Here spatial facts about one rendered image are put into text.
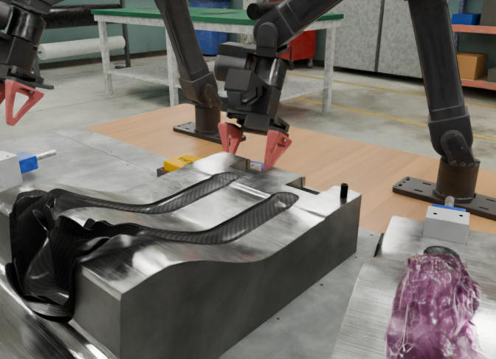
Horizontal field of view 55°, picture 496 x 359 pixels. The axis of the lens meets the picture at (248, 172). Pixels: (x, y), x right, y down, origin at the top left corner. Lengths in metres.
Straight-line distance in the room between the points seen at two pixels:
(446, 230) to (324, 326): 0.20
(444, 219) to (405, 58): 5.63
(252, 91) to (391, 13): 5.55
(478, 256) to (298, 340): 0.24
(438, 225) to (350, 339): 0.26
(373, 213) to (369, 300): 0.38
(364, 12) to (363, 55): 0.53
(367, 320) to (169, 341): 0.17
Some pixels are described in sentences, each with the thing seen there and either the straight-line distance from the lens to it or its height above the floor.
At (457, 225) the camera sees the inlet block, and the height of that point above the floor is 0.88.
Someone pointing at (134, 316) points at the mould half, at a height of 0.91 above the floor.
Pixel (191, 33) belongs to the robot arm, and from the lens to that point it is 1.10.
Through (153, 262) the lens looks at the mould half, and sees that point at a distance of 0.41.
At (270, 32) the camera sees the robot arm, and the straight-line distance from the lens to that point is 0.82.
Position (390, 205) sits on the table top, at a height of 0.80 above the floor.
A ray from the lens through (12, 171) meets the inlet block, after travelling 0.98.
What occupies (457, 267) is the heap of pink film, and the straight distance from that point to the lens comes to 0.48.
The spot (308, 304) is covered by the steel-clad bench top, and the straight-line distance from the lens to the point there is 0.58.
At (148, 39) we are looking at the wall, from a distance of 8.33.
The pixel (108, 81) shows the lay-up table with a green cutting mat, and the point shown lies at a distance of 5.53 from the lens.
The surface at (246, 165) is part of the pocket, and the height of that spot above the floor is 0.88.
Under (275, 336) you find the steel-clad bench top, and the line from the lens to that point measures 0.54.
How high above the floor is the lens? 1.15
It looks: 22 degrees down
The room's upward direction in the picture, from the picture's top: straight up
